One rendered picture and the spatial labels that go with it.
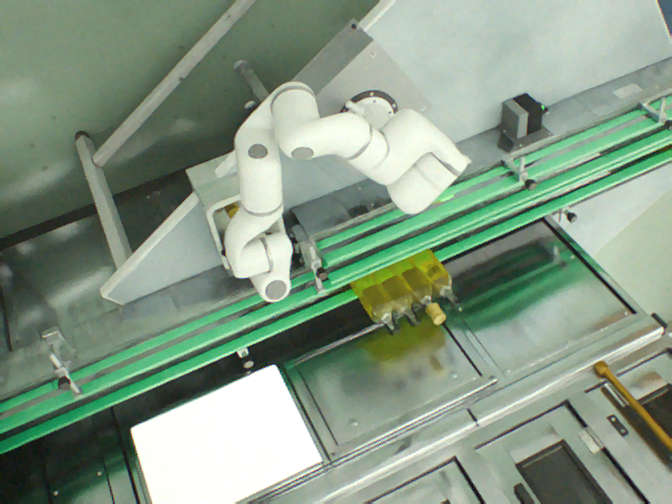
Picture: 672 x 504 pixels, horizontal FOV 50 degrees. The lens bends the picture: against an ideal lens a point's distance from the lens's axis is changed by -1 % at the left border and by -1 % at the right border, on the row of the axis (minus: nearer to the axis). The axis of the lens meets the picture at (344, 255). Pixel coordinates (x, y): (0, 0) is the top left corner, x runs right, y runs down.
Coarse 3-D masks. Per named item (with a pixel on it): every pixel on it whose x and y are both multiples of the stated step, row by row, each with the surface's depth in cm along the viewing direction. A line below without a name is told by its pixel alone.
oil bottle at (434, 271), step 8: (416, 256) 193; (424, 256) 192; (432, 256) 192; (416, 264) 192; (424, 264) 190; (432, 264) 190; (440, 264) 190; (424, 272) 189; (432, 272) 188; (440, 272) 188; (432, 280) 187; (440, 280) 186; (448, 280) 186; (432, 288) 188; (440, 288) 186
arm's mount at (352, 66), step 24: (336, 48) 162; (360, 48) 157; (312, 72) 164; (336, 72) 158; (360, 72) 160; (384, 72) 162; (336, 96) 161; (360, 96) 163; (384, 96) 166; (408, 96) 169
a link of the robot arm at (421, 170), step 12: (432, 156) 144; (420, 168) 145; (432, 168) 144; (444, 168) 144; (396, 180) 148; (408, 180) 146; (420, 180) 145; (432, 180) 145; (444, 180) 146; (396, 192) 147; (408, 192) 146; (420, 192) 146; (432, 192) 147; (396, 204) 149; (408, 204) 147; (420, 204) 148
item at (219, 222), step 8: (224, 200) 170; (232, 200) 170; (240, 200) 181; (208, 208) 172; (216, 208) 169; (224, 208) 180; (208, 216) 170; (216, 216) 181; (224, 216) 182; (280, 216) 180; (216, 224) 182; (224, 224) 184; (272, 224) 188; (280, 224) 182; (216, 232) 175; (224, 232) 185; (264, 232) 191; (272, 232) 190; (216, 240) 176; (224, 248) 188; (224, 256) 181; (224, 264) 183
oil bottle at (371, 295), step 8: (360, 280) 189; (368, 280) 189; (352, 288) 194; (360, 288) 187; (368, 288) 187; (376, 288) 187; (360, 296) 188; (368, 296) 185; (376, 296) 185; (384, 296) 185; (368, 304) 184; (376, 304) 183; (384, 304) 183; (392, 304) 184; (368, 312) 187; (376, 312) 182; (384, 312) 182; (392, 312) 184; (376, 320) 184
